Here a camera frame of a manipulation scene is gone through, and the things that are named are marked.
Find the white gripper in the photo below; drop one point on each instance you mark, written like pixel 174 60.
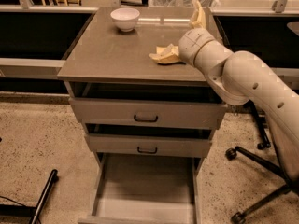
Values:
pixel 191 46

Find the yellow sponge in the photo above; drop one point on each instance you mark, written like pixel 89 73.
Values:
pixel 164 50

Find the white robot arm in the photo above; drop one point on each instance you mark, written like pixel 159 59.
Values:
pixel 238 77

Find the grey drawer cabinet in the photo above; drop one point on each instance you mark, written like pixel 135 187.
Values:
pixel 149 126

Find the top grey drawer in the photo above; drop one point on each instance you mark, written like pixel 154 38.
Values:
pixel 148 113

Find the grey drawer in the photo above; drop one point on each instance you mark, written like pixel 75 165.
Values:
pixel 148 113
pixel 136 189
pixel 148 145

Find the middle grey drawer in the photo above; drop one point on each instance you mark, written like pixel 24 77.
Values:
pixel 148 145

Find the bottom grey drawer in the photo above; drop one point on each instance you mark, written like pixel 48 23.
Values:
pixel 136 189

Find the white ceramic bowl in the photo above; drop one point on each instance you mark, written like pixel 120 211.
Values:
pixel 125 18

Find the black stand leg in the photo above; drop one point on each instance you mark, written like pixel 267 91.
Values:
pixel 265 143

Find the grey metal rail frame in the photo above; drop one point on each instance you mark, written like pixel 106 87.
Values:
pixel 31 67

